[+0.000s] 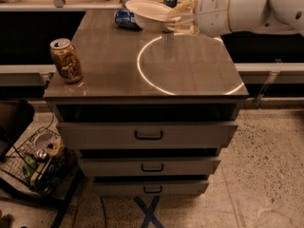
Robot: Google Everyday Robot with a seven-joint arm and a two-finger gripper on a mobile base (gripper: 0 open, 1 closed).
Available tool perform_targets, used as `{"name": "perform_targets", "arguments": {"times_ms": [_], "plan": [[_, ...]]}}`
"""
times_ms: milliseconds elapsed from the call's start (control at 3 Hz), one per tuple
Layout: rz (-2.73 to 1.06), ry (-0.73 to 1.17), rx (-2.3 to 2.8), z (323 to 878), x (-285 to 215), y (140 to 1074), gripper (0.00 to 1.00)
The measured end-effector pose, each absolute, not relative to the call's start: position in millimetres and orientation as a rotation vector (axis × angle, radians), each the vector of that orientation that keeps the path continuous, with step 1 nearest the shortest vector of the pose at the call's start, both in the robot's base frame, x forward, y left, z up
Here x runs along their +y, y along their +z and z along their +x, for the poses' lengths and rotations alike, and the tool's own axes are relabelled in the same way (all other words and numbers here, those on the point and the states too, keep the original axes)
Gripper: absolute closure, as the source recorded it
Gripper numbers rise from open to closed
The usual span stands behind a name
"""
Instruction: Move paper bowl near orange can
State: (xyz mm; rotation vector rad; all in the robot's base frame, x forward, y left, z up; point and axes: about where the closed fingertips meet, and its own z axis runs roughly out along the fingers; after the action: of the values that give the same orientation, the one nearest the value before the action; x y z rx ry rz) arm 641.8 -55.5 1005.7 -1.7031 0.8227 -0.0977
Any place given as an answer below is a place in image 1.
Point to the black wire basket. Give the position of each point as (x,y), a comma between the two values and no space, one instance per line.
(41,162)

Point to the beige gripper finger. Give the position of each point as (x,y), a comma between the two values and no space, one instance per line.
(185,8)
(187,26)

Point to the blue crushed soda can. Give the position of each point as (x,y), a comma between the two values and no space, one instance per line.
(126,19)

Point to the middle grey drawer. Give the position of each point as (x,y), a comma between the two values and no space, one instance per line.
(149,167)

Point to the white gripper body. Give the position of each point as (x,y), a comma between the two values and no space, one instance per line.
(211,13)

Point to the grey drawer cabinet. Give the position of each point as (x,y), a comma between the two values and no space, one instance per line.
(147,76)

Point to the grey drawer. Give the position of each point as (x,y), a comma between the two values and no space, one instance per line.
(150,188)
(149,167)
(147,135)

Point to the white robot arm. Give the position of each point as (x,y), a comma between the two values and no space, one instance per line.
(275,17)

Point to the orange patterned soda can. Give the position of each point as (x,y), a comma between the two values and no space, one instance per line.
(64,57)

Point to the tall silver blue can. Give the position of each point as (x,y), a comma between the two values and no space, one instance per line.
(170,3)

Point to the top grey drawer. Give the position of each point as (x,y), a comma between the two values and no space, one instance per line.
(147,135)

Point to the bottom grey drawer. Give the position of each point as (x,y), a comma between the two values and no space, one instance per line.
(150,188)

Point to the white paper bowl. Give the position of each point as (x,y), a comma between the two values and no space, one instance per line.
(151,15)

